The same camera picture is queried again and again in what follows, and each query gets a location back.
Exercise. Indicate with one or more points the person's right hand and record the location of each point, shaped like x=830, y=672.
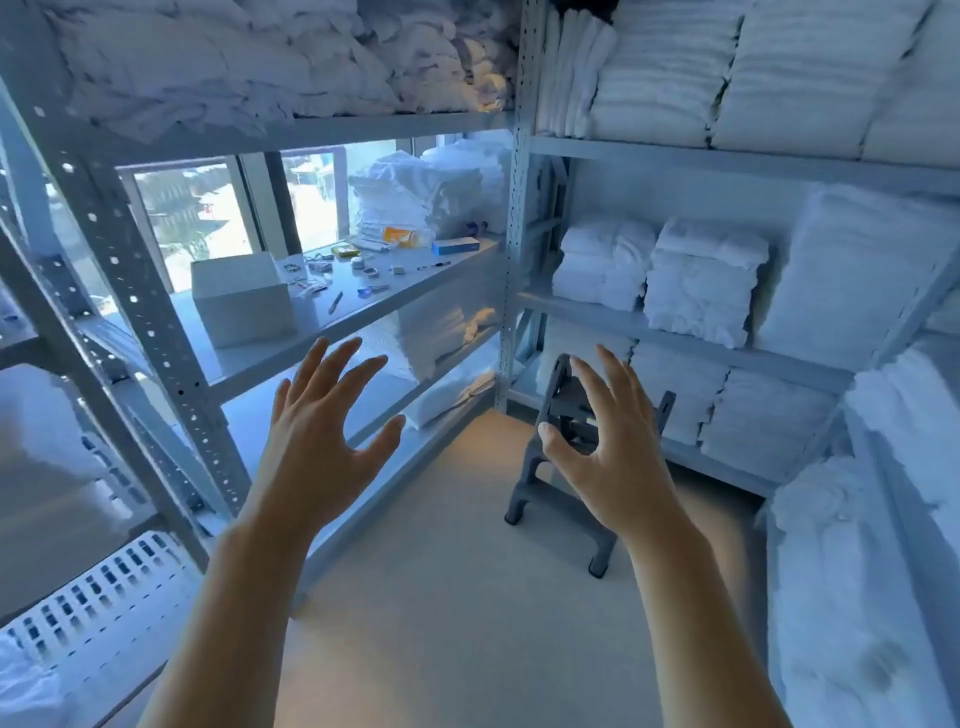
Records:
x=622, y=472

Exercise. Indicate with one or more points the person's left hand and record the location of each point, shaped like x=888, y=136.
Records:
x=311, y=457

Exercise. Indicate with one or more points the person's left little finger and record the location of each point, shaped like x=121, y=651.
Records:
x=280, y=401

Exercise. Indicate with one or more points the person's right middle finger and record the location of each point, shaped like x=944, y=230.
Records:
x=619, y=379

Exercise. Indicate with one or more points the person's left middle finger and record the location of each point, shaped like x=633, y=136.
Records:
x=339, y=375

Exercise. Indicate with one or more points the person's left thumb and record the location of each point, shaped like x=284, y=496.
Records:
x=384, y=442

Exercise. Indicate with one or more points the person's right thumb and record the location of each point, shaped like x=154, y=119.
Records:
x=562, y=450

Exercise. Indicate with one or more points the person's right forearm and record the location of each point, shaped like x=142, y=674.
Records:
x=697, y=630

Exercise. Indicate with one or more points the person's left forearm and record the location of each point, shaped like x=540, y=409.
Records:
x=225, y=622

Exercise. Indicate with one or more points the grey plastic step stool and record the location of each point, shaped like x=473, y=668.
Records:
x=551, y=450

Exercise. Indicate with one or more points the low stack of white towels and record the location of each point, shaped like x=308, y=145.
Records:
x=592, y=349
x=686, y=390
x=765, y=427

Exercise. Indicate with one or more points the grey metal towel shelf rack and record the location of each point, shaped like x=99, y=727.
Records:
x=675, y=334

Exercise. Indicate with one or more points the dark pen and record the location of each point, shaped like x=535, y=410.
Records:
x=335, y=302

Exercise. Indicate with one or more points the white cardboard box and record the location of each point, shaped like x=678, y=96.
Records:
x=241, y=300

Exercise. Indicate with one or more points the small stack of white towels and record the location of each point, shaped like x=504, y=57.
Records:
x=600, y=262
x=701, y=285

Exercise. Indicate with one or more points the small yellow box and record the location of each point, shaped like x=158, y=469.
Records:
x=345, y=250

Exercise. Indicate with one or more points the black marker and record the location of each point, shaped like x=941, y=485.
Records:
x=435, y=265

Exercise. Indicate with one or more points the grey metal window-side shelf rack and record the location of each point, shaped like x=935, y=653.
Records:
x=150, y=330

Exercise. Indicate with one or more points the orange pill bottle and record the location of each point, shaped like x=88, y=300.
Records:
x=405, y=237

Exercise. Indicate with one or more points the blue flat box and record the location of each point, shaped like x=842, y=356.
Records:
x=454, y=245

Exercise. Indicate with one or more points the stack of folded white sheets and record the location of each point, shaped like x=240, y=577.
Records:
x=427, y=187

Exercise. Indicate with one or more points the pile of soft white bedding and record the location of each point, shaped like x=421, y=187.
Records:
x=52, y=472

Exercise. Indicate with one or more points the wide stack of white towels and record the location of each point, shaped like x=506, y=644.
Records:
x=847, y=285

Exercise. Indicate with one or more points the white perforated plastic basket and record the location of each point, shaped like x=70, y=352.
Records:
x=90, y=600

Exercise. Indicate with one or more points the pile of fluffy white linens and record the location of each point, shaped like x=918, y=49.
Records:
x=911, y=435
x=840, y=600

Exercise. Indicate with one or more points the grey metal linen shelf rack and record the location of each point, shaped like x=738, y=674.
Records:
x=900, y=480

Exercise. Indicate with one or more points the tall stack of white towels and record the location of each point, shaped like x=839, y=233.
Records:
x=660, y=75
x=919, y=97
x=810, y=75

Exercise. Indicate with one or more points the row of upright white towels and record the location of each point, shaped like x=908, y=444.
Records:
x=570, y=71

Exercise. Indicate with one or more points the heap of crumpled white linens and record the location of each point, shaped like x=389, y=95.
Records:
x=262, y=52

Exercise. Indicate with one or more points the white bundled cloth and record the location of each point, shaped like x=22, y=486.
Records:
x=26, y=690

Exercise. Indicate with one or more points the window with grey frame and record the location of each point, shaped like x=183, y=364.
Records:
x=217, y=217

